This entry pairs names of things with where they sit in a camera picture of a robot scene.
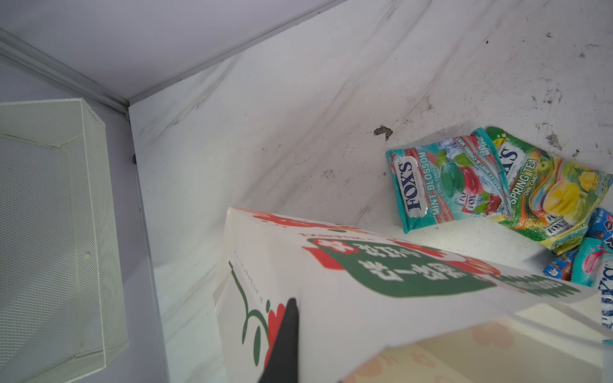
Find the aluminium cage frame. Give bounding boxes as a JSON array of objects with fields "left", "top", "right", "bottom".
[{"left": 0, "top": 0, "right": 348, "bottom": 116}]

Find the blue m&m's packet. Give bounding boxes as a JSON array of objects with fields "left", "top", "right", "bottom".
[{"left": 544, "top": 208, "right": 612, "bottom": 287}]

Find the green Fox's spring tea bag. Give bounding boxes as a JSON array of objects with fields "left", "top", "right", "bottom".
[{"left": 485, "top": 126, "right": 612, "bottom": 255}]

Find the white floral paper bag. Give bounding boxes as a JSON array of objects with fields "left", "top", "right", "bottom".
[{"left": 214, "top": 207, "right": 612, "bottom": 382}]

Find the white mesh wall basket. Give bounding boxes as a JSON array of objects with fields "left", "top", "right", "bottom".
[{"left": 1, "top": 98, "right": 129, "bottom": 382}]

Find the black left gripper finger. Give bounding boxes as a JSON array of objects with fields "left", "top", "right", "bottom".
[{"left": 259, "top": 298, "right": 299, "bottom": 383}]

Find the teal Fox's mint blossom bag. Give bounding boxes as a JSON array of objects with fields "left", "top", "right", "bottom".
[{"left": 386, "top": 128, "right": 512, "bottom": 233}]

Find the teal Fox's large candy bag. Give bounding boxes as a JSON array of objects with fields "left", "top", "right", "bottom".
[{"left": 571, "top": 238, "right": 612, "bottom": 330}]

